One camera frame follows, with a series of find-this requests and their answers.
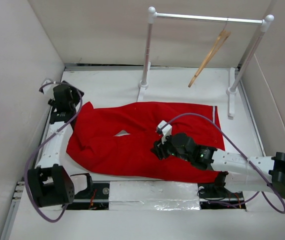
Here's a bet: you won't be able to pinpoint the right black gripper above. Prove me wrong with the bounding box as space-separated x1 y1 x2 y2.
149 132 192 163

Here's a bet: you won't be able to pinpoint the red trousers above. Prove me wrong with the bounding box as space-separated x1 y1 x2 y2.
66 102 225 183

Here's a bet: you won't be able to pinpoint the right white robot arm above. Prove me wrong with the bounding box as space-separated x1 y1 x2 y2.
151 133 285 199

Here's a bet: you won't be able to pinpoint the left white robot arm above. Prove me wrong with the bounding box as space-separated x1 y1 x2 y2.
27 81 95 208

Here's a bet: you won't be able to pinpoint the wooden clothes hanger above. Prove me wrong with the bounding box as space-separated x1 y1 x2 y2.
188 18 231 88

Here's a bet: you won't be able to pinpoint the silver taped foam strip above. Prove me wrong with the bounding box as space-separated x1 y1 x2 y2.
108 180 201 211

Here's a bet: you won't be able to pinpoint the white clothes rack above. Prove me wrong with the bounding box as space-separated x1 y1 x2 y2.
137 6 275 119

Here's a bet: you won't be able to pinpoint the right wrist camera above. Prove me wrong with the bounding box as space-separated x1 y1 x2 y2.
156 120 172 143

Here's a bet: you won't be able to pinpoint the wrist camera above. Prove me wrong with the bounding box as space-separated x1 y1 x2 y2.
156 120 172 143
38 78 56 95

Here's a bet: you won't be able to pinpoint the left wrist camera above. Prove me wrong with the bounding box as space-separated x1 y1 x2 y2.
38 78 56 95

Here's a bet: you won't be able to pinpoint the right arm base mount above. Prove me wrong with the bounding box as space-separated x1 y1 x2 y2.
197 171 246 210

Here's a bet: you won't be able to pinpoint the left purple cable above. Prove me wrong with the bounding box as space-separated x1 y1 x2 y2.
24 80 84 223

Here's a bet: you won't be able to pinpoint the purple cable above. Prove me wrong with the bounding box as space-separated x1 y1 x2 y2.
166 112 285 215
24 80 84 223

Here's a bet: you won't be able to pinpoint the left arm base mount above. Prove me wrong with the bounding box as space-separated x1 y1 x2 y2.
66 173 110 211

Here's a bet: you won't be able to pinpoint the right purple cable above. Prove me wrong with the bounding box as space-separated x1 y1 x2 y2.
166 112 285 215

